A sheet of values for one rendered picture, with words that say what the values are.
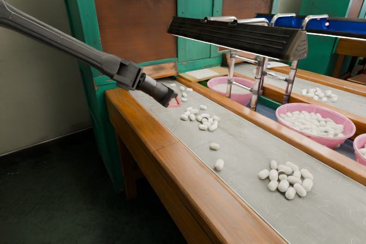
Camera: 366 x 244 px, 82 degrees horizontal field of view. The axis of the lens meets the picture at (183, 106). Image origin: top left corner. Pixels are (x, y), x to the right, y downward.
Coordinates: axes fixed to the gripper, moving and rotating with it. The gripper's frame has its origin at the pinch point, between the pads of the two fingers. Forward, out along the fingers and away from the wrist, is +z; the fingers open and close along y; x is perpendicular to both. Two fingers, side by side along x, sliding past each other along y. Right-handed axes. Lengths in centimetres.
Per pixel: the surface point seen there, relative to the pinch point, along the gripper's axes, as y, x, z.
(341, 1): 73, -202, 179
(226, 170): -31.1, 7.7, 2.8
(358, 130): -41, -30, 49
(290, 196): -46.5, 2.9, 6.5
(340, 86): -17, -55, 73
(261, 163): -34.4, 0.7, 11.1
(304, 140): -36.0, -13.2, 23.5
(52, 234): 39, 101, 6
